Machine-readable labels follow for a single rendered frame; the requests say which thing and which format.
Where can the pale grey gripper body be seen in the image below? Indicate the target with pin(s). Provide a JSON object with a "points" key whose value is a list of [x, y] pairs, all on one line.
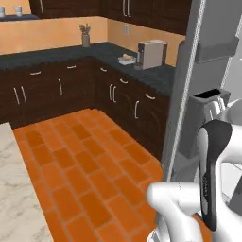
{"points": [[215, 108]]}

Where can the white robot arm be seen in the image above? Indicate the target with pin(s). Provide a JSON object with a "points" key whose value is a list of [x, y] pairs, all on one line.
{"points": [[176, 201]]}

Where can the grey door bin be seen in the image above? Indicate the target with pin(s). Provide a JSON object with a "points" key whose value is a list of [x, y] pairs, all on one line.
{"points": [[192, 126], [217, 47]]}

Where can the grey fridge body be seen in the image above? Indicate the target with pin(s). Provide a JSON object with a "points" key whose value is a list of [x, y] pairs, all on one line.
{"points": [[234, 78]]}

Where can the grey fridge door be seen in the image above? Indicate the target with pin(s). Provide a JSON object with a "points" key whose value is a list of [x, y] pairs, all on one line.
{"points": [[186, 78]]}

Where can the dark wood base cupboards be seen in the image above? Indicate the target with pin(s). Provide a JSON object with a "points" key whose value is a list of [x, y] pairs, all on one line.
{"points": [[47, 91], [132, 104]]}

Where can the white plate with bread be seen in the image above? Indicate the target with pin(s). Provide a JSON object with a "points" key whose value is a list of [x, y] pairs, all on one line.
{"points": [[127, 59]]}

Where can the grey pot with tools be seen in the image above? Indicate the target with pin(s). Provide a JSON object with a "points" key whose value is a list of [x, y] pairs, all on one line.
{"points": [[85, 39]]}

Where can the white cup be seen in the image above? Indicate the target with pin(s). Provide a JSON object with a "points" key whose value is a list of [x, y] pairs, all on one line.
{"points": [[1, 12], [19, 11]]}

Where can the dark wood wall cupboards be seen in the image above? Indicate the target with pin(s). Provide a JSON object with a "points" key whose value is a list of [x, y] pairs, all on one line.
{"points": [[69, 8], [151, 12]]}

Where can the white wall socket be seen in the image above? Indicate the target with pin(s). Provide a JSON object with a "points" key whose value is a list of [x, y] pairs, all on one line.
{"points": [[127, 29]]}

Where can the dark wall shelf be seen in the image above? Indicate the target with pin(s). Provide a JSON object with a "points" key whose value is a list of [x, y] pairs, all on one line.
{"points": [[17, 17]]}

